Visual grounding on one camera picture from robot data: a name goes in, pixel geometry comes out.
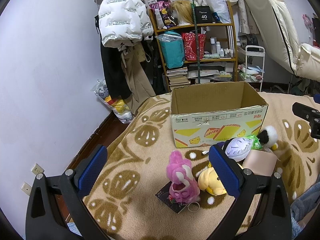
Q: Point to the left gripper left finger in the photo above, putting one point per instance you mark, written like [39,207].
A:
[44,219]

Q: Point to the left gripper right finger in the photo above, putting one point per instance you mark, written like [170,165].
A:
[272,217]

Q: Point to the black white plush ball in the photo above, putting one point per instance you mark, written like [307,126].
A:
[267,137]

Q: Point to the yellow dog plush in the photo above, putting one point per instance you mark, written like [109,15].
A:
[211,182]

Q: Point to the green tissue pack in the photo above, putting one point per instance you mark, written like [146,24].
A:
[254,142]

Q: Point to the lavender hair plush doll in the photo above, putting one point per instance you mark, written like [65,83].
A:
[237,148]

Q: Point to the pink plush toy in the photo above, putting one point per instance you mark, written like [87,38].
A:
[184,187]

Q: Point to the white trolley cart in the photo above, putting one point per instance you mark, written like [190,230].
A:
[249,72]

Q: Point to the beige patterned blanket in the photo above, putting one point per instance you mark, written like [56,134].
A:
[149,189]

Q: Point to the black card tag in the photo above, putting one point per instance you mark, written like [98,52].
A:
[164,196]

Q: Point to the cardboard box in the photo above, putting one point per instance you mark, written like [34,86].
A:
[205,114]

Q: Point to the cream recliner chair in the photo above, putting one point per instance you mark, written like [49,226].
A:
[280,38]

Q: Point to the magazine pile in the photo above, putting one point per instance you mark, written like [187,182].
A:
[210,72]

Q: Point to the plastic bag of toys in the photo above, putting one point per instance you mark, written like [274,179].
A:
[116,105]

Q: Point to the green pole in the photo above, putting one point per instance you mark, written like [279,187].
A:
[197,43]

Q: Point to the book stack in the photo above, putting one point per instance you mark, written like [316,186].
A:
[178,77]

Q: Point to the red gift bag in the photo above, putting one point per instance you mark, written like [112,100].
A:
[190,45]

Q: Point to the black box with 40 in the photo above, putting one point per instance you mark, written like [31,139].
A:
[203,15]

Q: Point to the beige trench coat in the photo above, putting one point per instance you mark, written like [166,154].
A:
[137,80]

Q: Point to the teal bag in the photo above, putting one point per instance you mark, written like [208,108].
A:
[172,49]

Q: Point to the blonde wig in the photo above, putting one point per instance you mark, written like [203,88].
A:
[182,11]

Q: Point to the printed character bag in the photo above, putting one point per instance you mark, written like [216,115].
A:
[162,12]

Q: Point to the white puffer jacket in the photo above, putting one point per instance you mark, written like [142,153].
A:
[123,23]

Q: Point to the wall socket lower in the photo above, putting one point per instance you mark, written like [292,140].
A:
[26,188]

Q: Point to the wall socket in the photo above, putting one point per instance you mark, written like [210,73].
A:
[26,188]
[37,169]

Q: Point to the wall socket upper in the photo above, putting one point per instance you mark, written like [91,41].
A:
[37,169]

